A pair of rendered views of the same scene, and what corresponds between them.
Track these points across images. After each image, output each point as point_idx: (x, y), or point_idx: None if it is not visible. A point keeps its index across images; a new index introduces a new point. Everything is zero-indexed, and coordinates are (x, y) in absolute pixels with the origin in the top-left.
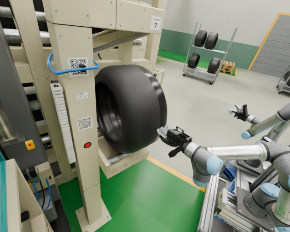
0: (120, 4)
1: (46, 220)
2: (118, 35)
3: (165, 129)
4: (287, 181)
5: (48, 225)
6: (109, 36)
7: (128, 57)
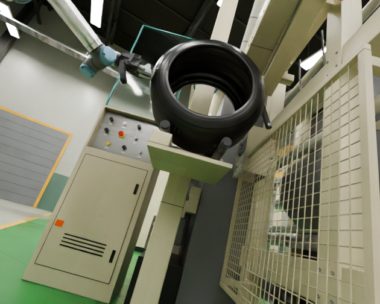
0: (254, 26)
1: (149, 172)
2: (278, 43)
3: (148, 68)
4: (30, 0)
5: (145, 170)
6: (272, 53)
7: (333, 46)
